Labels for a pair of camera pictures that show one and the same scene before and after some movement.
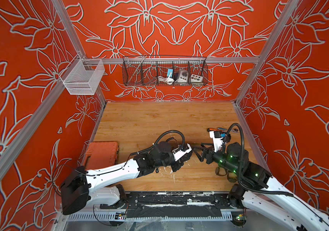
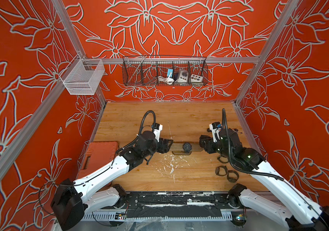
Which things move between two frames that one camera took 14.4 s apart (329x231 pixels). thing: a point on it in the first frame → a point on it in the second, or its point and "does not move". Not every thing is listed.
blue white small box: (169, 71) does not move
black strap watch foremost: (232, 177) does not move
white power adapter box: (183, 76) does not move
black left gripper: (179, 164) → (163, 145)
